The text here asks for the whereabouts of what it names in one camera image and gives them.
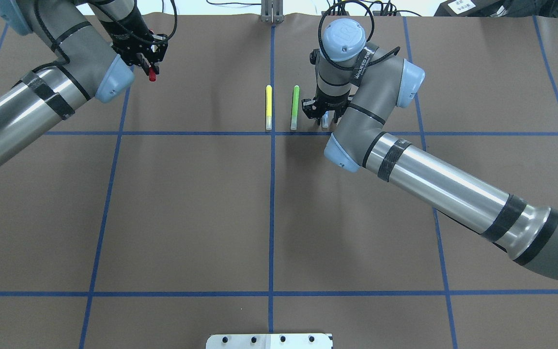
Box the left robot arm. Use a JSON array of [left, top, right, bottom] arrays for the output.
[[0, 0, 177, 166]]

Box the yellow highlighter pen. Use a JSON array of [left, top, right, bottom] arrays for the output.
[[265, 84, 273, 132]]

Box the green highlighter pen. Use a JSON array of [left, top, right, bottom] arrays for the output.
[[290, 85, 300, 132]]

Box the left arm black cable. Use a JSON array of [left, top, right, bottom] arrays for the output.
[[90, 0, 178, 47]]

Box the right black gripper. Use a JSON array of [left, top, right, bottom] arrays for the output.
[[301, 95, 351, 122]]

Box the blue highlighter pen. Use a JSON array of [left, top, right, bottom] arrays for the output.
[[321, 111, 330, 129]]

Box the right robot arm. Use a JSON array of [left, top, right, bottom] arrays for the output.
[[301, 18, 558, 280]]

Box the aluminium frame post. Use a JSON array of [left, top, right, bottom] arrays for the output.
[[260, 0, 285, 24]]

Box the white camera pillar base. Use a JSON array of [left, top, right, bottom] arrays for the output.
[[205, 333, 334, 349]]

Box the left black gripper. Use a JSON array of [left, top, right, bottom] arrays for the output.
[[112, 31, 168, 76]]

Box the red whiteboard marker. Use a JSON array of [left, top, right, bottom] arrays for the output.
[[148, 66, 157, 82]]

